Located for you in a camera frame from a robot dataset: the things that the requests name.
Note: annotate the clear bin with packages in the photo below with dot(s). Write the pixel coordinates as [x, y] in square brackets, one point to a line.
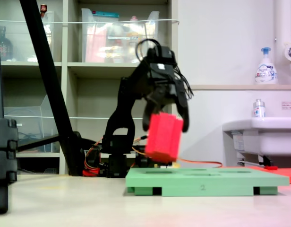
[100, 47]

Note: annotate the beige shelf unit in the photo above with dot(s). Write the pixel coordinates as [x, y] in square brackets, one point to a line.
[112, 67]

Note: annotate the dark glass bottle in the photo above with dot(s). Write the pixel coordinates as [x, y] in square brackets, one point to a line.
[5, 47]

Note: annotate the clear empty plastic bin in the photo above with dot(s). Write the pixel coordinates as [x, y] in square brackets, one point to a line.
[25, 113]

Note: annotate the white sink basin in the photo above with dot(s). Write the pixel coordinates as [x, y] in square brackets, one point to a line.
[266, 137]

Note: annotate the black camera tripod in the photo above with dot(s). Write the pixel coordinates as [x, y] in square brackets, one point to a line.
[50, 78]

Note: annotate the white pump soap bottle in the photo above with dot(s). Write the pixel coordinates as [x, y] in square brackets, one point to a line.
[266, 73]

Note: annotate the notched black stack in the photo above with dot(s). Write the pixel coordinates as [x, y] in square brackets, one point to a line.
[5, 146]

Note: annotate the red cross columnar block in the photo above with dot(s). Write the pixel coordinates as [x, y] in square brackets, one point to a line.
[163, 137]

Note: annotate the small clear sanitizer bottle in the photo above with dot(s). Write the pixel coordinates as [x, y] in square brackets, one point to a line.
[258, 111]

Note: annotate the small circuit board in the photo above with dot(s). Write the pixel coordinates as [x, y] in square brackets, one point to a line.
[164, 166]

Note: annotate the green shape hole board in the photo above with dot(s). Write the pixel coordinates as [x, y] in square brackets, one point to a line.
[183, 184]

